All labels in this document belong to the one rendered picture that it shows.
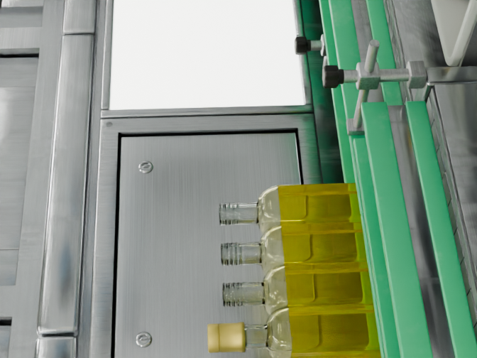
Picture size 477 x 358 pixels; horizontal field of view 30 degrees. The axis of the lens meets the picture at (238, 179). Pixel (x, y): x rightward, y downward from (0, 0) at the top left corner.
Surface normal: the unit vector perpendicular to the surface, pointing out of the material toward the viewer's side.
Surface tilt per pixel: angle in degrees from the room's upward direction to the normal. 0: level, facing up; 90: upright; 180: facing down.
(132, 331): 90
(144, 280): 90
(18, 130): 90
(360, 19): 90
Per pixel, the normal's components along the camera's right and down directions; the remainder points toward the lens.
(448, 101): 0.02, -0.56
